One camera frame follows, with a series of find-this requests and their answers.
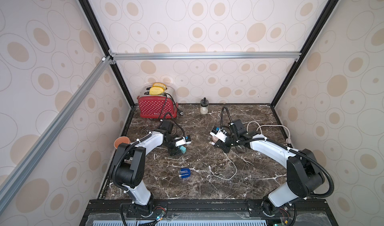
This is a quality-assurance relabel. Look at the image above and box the teal usb charger adapter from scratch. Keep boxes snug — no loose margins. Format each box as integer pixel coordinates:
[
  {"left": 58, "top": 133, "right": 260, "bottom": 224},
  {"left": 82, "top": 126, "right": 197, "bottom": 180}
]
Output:
[{"left": 179, "top": 146, "right": 187, "bottom": 154}]

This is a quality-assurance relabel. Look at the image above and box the white usb charging cable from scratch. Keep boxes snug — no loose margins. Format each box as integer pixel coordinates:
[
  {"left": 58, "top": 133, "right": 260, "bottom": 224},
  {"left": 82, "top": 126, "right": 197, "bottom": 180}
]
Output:
[{"left": 208, "top": 152, "right": 238, "bottom": 181}]

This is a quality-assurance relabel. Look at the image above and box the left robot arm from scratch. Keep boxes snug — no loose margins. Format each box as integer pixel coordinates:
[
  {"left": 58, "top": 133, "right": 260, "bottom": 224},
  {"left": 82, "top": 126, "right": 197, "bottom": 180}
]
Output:
[{"left": 110, "top": 120, "right": 191, "bottom": 206}]

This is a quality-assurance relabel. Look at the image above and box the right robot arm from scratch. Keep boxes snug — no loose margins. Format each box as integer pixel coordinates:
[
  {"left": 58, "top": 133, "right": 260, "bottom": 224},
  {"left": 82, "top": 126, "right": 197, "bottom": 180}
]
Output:
[{"left": 210, "top": 120, "right": 335, "bottom": 217}]

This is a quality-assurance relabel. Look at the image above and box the blue electric shaver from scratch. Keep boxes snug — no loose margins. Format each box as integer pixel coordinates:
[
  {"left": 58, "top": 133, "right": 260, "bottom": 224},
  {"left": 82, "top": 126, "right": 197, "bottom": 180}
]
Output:
[{"left": 179, "top": 168, "right": 191, "bottom": 179}]

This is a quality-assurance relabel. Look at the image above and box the pink round power strip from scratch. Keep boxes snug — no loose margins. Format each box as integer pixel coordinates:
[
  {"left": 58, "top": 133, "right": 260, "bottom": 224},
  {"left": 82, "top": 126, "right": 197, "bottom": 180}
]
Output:
[{"left": 212, "top": 136, "right": 219, "bottom": 144}]

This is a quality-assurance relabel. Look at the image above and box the red polka dot toaster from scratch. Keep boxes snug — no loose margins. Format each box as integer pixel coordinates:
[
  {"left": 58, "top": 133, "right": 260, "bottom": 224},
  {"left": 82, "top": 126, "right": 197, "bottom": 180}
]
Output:
[{"left": 137, "top": 86, "right": 178, "bottom": 119}]

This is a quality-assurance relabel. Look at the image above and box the front yellow toast slice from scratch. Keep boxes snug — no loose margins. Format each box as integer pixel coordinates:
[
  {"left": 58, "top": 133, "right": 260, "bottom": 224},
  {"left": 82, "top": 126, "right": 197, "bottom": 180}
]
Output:
[{"left": 149, "top": 87, "right": 165, "bottom": 96}]

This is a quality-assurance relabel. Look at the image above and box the yellow toast slice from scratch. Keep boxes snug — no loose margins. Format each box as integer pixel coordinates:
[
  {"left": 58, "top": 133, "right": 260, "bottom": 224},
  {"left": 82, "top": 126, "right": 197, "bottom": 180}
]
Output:
[
  {"left": 152, "top": 82, "right": 167, "bottom": 91},
  {"left": 149, "top": 87, "right": 165, "bottom": 96}
]

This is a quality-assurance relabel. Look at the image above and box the rear yellow toast slice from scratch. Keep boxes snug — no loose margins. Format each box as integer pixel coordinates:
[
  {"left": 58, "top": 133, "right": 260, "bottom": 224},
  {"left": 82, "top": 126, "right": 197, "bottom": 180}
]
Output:
[{"left": 152, "top": 82, "right": 167, "bottom": 91}]

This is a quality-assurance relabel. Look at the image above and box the glass jar with black lid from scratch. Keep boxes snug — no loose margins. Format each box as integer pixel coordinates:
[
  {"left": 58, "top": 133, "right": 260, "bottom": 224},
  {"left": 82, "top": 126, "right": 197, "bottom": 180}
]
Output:
[{"left": 200, "top": 98, "right": 209, "bottom": 115}]

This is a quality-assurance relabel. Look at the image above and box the orange plastic cup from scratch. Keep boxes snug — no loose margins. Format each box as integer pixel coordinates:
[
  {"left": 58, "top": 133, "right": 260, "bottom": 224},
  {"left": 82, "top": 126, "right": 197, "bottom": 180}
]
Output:
[{"left": 114, "top": 136, "right": 131, "bottom": 149}]

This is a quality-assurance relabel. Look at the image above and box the black toaster power cord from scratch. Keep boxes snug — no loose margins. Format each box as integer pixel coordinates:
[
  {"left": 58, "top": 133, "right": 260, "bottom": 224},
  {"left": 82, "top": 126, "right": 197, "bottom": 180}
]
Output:
[{"left": 158, "top": 92, "right": 185, "bottom": 119}]

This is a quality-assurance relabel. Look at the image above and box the white power strip cord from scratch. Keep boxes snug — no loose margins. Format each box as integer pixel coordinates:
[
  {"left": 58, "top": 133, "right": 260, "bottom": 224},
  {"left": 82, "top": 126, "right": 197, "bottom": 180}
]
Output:
[{"left": 245, "top": 120, "right": 292, "bottom": 145}]

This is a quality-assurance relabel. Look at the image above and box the horizontal silver frame bar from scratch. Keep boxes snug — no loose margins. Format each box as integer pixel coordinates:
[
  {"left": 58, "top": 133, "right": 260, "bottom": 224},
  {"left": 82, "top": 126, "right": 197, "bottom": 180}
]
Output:
[{"left": 105, "top": 51, "right": 302, "bottom": 61}]

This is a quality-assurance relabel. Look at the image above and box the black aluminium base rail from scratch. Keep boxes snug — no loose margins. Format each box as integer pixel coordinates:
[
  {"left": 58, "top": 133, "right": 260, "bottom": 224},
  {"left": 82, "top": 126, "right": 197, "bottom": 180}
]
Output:
[{"left": 80, "top": 199, "right": 337, "bottom": 226}]

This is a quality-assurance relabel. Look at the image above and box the left silver frame bar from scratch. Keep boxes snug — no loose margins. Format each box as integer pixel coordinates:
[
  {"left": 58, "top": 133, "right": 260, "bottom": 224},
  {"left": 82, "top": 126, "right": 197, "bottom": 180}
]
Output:
[{"left": 1, "top": 56, "right": 112, "bottom": 213}]

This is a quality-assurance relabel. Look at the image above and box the left black corner post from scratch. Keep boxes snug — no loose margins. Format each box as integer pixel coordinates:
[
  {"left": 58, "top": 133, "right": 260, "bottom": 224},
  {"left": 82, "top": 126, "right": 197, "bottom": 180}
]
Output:
[{"left": 78, "top": 0, "right": 135, "bottom": 107}]

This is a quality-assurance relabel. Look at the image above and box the black corner post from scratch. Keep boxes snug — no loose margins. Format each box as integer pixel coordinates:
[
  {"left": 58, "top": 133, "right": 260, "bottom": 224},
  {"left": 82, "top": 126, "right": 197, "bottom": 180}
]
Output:
[
  {"left": 271, "top": 0, "right": 340, "bottom": 109},
  {"left": 78, "top": 0, "right": 135, "bottom": 107}
]

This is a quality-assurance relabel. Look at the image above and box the right black corner post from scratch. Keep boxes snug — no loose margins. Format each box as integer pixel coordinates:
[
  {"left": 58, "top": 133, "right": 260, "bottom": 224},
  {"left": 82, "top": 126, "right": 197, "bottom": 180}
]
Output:
[{"left": 271, "top": 0, "right": 340, "bottom": 109}]

